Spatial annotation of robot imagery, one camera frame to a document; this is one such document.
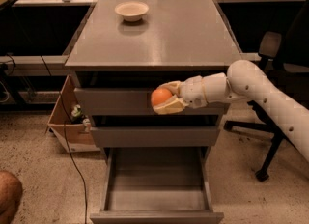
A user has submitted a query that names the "grey bottom drawer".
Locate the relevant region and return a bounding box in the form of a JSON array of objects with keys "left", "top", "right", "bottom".
[{"left": 90, "top": 147, "right": 224, "bottom": 224}]

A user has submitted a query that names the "grey drawer cabinet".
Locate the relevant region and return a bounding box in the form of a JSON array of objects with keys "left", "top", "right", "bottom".
[{"left": 63, "top": 0, "right": 245, "bottom": 224}]

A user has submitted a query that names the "black office chair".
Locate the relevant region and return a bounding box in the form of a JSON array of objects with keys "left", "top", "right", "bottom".
[{"left": 224, "top": 0, "right": 309, "bottom": 182}]

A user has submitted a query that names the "orange fruit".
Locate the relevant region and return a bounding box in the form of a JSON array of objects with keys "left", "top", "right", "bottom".
[{"left": 151, "top": 88, "right": 172, "bottom": 107}]

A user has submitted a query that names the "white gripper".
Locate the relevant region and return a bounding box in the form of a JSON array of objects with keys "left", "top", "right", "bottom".
[{"left": 153, "top": 76, "right": 207, "bottom": 115}]

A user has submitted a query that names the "white bowl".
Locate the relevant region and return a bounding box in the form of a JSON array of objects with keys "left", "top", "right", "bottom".
[{"left": 115, "top": 1, "right": 149, "bottom": 22}]

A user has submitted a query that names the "grey drawer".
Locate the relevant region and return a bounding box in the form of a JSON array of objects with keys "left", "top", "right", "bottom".
[
  {"left": 72, "top": 87, "right": 235, "bottom": 117},
  {"left": 90, "top": 147, "right": 224, "bottom": 224},
  {"left": 91, "top": 126, "right": 219, "bottom": 148}
]

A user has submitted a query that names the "grey top drawer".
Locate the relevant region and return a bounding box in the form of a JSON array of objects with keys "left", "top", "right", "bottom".
[{"left": 72, "top": 87, "right": 235, "bottom": 117}]

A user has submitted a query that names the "black cable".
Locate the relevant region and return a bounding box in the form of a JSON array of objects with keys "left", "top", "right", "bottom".
[{"left": 38, "top": 55, "right": 89, "bottom": 224}]

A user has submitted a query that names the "grey middle drawer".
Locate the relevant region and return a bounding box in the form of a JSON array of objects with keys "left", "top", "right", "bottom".
[{"left": 91, "top": 126, "right": 219, "bottom": 148}]

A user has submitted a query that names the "green white item in box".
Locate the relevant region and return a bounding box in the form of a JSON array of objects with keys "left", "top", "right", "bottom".
[{"left": 70, "top": 104, "right": 84, "bottom": 122}]

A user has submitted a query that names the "person knee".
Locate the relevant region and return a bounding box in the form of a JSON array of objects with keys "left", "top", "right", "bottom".
[{"left": 0, "top": 171, "right": 23, "bottom": 224}]

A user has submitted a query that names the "cardboard box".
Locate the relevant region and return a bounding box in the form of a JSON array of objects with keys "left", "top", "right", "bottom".
[{"left": 47, "top": 75, "right": 98, "bottom": 153}]

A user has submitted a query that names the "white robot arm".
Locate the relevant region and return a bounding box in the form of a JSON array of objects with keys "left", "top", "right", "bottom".
[{"left": 151, "top": 60, "right": 309, "bottom": 161}]

